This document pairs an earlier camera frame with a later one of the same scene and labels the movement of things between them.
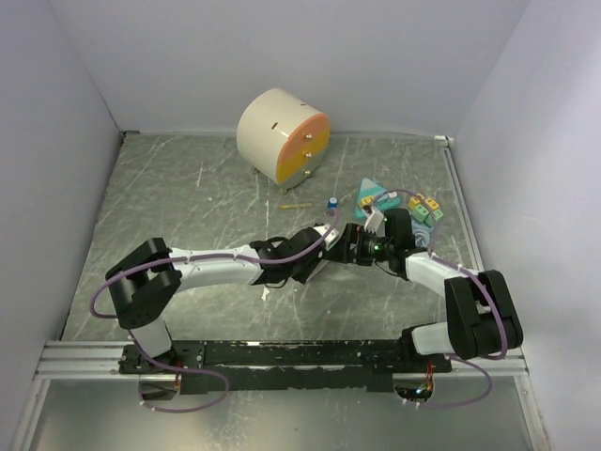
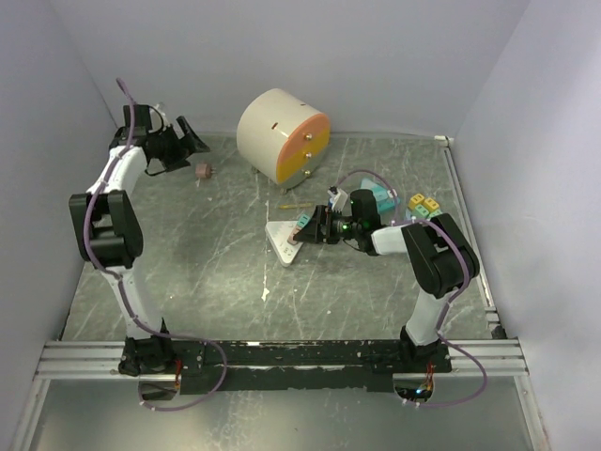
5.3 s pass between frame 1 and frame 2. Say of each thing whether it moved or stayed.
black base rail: stayed
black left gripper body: moved
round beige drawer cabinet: stayed
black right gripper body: moved
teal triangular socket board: stayed
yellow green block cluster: stayed
